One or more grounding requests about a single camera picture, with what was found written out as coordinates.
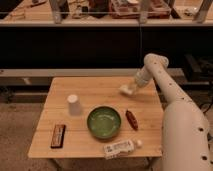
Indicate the brown chocolate bar box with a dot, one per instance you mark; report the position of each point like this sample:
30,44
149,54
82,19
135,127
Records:
58,136

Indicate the red-brown snack bar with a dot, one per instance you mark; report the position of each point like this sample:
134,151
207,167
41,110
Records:
132,120

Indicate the green bowl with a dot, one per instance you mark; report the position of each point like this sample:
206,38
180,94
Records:
104,122

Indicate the long wooden workbench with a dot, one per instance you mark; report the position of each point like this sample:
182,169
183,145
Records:
67,13

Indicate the white upside-down cup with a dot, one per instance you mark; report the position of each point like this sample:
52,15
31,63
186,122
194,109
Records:
74,105

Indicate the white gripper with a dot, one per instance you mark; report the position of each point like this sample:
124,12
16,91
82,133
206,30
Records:
142,77

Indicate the wooden table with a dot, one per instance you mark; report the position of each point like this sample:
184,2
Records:
81,151

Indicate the white sponge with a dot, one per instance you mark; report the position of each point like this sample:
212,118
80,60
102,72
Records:
127,89

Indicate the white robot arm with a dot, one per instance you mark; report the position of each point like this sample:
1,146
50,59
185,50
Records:
184,126

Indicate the red tray on workbench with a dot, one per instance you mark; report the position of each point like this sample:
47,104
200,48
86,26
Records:
131,9

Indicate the white plastic bottle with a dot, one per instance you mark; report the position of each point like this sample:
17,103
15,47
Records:
121,148

